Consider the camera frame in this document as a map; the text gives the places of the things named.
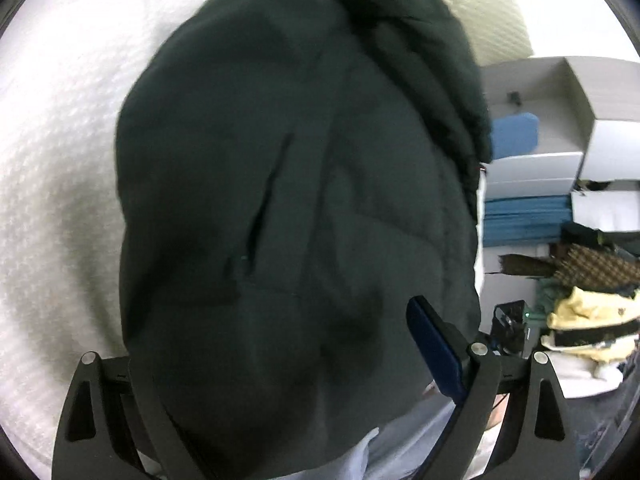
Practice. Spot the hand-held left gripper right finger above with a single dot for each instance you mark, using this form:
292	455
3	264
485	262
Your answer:
435	350

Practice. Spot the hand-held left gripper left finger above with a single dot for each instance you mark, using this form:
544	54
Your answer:
150	425

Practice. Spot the black puffer jacket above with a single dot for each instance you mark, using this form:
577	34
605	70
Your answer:
300	210

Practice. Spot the yellow garment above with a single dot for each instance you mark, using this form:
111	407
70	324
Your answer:
590	320

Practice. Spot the light blue shirt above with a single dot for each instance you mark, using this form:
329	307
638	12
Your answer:
400	440

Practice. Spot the brown checked cloth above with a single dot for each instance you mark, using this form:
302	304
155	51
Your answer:
590	265

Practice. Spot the blue folded fabric stack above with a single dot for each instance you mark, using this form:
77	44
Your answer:
525	220

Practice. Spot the white cardboard box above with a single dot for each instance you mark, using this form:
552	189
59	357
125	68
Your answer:
560	110

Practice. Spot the cream quilted headboard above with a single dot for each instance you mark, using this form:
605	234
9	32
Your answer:
480	5

